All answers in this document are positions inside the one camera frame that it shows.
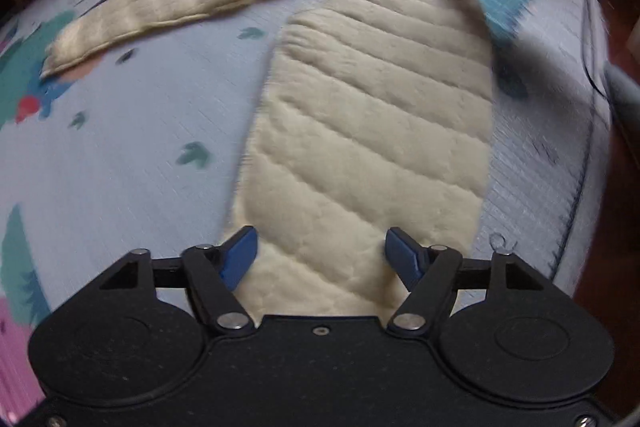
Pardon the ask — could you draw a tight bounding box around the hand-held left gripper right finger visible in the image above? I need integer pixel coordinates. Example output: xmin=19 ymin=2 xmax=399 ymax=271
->
xmin=384 ymin=227 xmax=546 ymax=339

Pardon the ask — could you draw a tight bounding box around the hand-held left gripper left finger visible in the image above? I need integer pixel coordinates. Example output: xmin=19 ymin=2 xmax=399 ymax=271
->
xmin=98 ymin=226 xmax=259 ymax=338

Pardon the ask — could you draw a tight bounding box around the cream quilted garment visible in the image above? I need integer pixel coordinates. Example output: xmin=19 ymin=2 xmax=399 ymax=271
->
xmin=40 ymin=0 xmax=497 ymax=331

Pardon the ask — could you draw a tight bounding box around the printed play mat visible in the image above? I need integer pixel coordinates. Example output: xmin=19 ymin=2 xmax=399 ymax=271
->
xmin=0 ymin=0 xmax=623 ymax=427

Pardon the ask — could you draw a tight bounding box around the black cable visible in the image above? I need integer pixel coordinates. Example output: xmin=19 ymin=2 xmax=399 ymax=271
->
xmin=581 ymin=0 xmax=617 ymax=120

